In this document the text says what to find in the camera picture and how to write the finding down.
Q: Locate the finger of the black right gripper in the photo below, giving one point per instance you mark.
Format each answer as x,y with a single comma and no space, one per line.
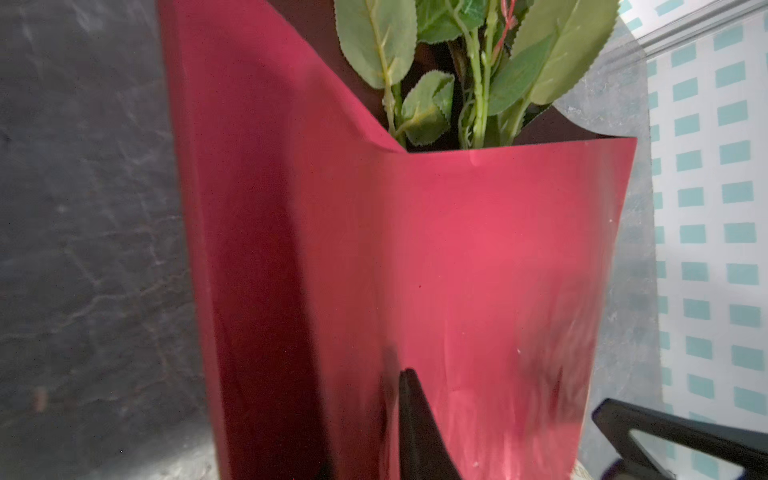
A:
616,420

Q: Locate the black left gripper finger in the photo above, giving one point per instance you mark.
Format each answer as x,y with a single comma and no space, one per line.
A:
422,452

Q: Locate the dark red wrapping paper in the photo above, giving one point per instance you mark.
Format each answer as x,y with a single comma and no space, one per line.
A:
326,259

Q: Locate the light blue fake flower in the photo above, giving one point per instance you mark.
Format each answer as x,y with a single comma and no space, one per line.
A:
512,60

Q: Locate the pink orange fake rose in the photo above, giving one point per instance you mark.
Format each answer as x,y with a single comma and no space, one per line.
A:
379,40

